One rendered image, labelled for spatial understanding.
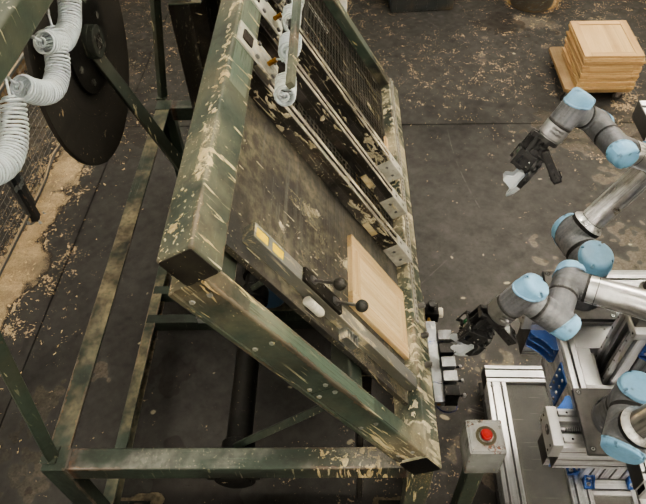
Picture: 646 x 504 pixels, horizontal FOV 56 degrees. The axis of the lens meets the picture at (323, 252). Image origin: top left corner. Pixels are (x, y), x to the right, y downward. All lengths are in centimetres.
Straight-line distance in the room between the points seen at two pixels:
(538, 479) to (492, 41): 392
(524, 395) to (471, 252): 110
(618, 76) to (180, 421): 386
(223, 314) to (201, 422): 186
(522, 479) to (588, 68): 314
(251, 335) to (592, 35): 420
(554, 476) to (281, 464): 127
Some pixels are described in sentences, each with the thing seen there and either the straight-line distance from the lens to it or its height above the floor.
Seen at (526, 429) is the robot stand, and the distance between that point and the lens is 304.
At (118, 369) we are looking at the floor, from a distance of 355.
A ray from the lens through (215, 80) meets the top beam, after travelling 173.
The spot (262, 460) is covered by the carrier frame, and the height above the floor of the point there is 79.
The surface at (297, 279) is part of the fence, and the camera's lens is 171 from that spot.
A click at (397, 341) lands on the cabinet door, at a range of 227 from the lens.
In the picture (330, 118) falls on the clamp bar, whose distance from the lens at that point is 239.
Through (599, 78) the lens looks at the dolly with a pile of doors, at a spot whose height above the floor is 21.
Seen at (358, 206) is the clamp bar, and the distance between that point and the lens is 231.
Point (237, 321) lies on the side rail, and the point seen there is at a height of 169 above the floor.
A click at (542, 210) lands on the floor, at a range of 422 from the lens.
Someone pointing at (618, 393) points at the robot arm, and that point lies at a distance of 201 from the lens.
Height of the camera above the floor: 287
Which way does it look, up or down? 49 degrees down
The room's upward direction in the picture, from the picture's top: 3 degrees counter-clockwise
